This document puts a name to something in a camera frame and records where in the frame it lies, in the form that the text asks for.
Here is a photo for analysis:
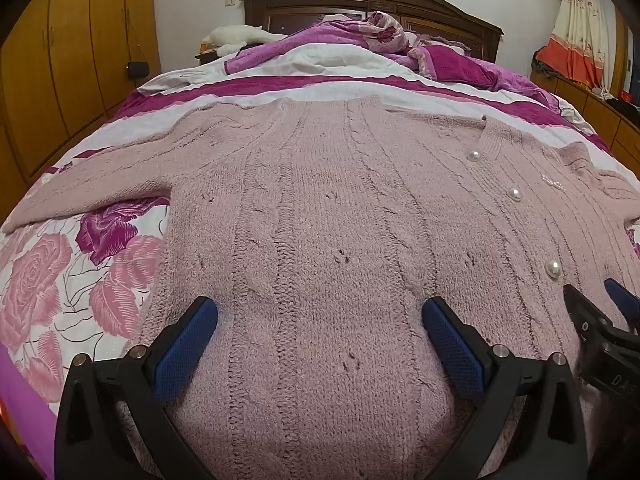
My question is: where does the crumpled pink purple quilt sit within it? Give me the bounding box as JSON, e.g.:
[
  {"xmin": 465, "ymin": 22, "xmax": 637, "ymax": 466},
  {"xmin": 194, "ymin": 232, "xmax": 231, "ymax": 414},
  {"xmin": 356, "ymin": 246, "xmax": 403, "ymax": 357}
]
[{"xmin": 225, "ymin": 12, "xmax": 561, "ymax": 111}]

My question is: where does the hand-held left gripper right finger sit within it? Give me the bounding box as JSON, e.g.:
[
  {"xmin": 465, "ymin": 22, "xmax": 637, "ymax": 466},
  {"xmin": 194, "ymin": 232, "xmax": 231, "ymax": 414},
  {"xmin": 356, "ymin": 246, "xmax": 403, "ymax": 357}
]
[{"xmin": 421, "ymin": 296, "xmax": 587, "ymax": 480}]

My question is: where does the pink knit cardigan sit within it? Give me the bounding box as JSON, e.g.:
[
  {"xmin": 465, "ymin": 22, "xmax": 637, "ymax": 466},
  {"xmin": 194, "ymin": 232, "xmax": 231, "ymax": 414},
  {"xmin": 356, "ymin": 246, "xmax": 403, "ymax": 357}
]
[{"xmin": 0, "ymin": 96, "xmax": 640, "ymax": 480}]

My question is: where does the wooden wardrobe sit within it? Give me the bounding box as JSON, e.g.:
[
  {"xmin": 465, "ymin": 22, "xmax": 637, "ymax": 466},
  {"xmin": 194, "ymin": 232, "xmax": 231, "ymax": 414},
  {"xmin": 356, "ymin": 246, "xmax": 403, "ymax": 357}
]
[{"xmin": 0, "ymin": 0, "xmax": 162, "ymax": 196}]

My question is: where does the dark wooden nightstand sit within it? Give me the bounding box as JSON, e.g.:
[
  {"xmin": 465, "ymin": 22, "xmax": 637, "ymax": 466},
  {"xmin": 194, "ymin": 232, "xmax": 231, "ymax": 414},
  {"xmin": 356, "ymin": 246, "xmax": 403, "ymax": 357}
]
[{"xmin": 194, "ymin": 42, "xmax": 226, "ymax": 67}]

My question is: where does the floral striped bed sheet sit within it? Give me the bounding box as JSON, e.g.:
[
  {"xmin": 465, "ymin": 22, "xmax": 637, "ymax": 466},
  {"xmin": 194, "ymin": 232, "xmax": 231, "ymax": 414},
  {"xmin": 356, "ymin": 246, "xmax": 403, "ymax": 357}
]
[{"xmin": 0, "ymin": 42, "xmax": 640, "ymax": 480}]

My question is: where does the orange and white curtain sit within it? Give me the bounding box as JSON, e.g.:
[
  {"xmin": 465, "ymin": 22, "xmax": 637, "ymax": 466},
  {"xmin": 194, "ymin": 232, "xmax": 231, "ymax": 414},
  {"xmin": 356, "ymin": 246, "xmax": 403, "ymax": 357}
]
[{"xmin": 547, "ymin": 0, "xmax": 619, "ymax": 99}]

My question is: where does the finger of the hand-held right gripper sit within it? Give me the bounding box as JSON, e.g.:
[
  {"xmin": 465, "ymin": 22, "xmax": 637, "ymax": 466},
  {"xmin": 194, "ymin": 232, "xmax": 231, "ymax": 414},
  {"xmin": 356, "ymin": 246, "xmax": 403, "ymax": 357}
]
[
  {"xmin": 603, "ymin": 277, "xmax": 640, "ymax": 322},
  {"xmin": 562, "ymin": 284, "xmax": 610, "ymax": 342}
]

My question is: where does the white goose plush toy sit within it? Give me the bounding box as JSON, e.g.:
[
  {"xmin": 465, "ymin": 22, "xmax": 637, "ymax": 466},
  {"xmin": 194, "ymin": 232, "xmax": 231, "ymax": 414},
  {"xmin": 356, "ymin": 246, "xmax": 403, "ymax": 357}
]
[{"xmin": 202, "ymin": 25, "xmax": 287, "ymax": 54}]

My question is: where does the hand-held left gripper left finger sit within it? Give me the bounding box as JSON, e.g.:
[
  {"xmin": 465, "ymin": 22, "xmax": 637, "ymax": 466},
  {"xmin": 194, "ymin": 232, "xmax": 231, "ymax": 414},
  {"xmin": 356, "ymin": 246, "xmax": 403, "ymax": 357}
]
[{"xmin": 54, "ymin": 296, "xmax": 219, "ymax": 480}]

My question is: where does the wooden side cabinet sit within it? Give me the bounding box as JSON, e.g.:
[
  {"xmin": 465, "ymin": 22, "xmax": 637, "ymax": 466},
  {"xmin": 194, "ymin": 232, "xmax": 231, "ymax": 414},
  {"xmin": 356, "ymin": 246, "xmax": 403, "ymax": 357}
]
[{"xmin": 530, "ymin": 67, "xmax": 640, "ymax": 171}]

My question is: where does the dark cloth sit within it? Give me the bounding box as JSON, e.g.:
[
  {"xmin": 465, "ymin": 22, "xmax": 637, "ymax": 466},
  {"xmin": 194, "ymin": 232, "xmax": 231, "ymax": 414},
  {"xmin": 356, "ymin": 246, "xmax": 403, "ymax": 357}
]
[{"xmin": 531, "ymin": 47, "xmax": 566, "ymax": 81}]

